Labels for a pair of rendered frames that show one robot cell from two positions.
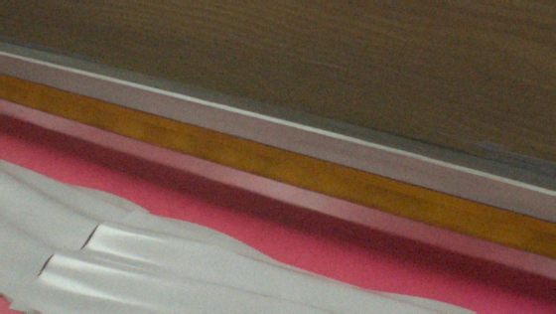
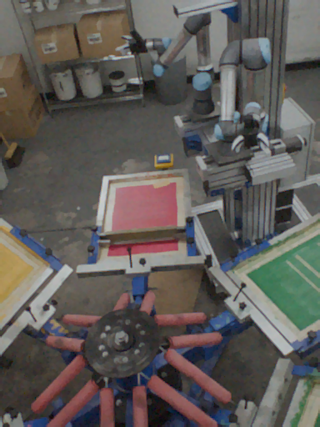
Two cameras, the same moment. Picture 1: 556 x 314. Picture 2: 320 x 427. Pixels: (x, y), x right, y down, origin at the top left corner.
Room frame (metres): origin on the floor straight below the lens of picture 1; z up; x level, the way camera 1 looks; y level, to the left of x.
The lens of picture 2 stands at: (1.98, -0.29, 2.83)
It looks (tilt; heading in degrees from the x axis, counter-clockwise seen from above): 43 degrees down; 166
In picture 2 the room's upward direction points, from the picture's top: 10 degrees counter-clockwise
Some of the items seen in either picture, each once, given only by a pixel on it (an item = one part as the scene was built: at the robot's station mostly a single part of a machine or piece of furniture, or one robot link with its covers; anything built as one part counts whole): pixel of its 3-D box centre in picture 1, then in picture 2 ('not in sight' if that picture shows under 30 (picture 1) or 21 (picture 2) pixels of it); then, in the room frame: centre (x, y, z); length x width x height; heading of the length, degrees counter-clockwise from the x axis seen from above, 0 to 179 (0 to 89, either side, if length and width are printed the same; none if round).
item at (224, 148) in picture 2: not in sight; (229, 142); (0.06, 0.69, 1.31); 0.15 x 0.15 x 0.10
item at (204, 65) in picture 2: not in sight; (202, 45); (-0.54, 0.83, 1.63); 0.15 x 0.12 x 0.55; 147
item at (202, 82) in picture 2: not in sight; (202, 85); (-0.43, 0.76, 1.42); 0.13 x 0.12 x 0.14; 147
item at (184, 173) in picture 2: not in sight; (144, 214); (0.04, 0.11, 0.97); 0.79 x 0.58 x 0.04; 158
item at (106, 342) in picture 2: not in sight; (147, 409); (1.02, -0.28, 0.67); 0.39 x 0.39 x 1.35
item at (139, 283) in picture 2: not in sight; (139, 283); (0.56, -0.10, 1.02); 0.17 x 0.06 x 0.05; 158
